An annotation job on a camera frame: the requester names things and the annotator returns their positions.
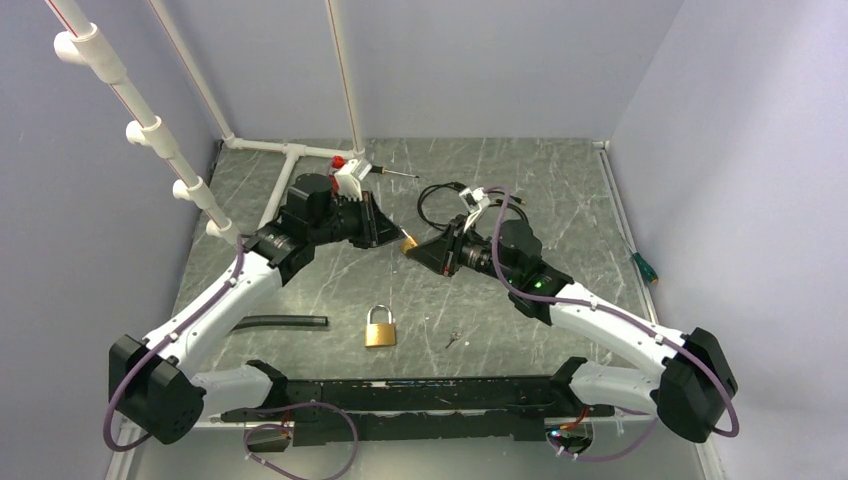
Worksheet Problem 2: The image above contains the small brass padlock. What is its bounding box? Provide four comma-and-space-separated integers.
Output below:
400, 235, 419, 255

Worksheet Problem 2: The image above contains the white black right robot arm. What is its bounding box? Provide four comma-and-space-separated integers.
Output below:
401, 216, 739, 443

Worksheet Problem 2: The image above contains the green handled screwdriver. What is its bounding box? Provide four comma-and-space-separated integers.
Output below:
621, 233, 659, 284

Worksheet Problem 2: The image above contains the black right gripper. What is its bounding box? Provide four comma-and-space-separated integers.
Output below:
407, 214, 519, 286

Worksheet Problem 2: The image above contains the black corrugated hose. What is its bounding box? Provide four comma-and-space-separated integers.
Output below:
231, 315, 329, 333

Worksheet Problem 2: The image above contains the white PVC pipe frame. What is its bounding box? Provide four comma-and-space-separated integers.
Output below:
44, 0, 367, 267

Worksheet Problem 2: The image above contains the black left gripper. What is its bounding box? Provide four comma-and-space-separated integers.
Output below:
310, 191, 405, 249

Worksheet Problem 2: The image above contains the black coiled cable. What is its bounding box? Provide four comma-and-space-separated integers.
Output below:
416, 182, 531, 233

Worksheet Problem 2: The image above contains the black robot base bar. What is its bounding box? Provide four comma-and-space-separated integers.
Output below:
220, 374, 614, 446

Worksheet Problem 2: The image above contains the small silver key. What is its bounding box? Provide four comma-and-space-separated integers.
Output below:
445, 327, 463, 349

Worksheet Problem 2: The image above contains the yellow black screwdriver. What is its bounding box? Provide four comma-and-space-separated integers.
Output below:
370, 165, 419, 179

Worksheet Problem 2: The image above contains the large brass padlock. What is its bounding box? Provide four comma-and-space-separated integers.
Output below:
364, 304, 397, 348

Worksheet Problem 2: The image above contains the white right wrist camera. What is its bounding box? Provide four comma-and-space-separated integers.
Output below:
458, 186, 491, 233

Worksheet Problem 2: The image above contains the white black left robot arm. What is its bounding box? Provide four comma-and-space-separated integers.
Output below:
103, 174, 405, 452

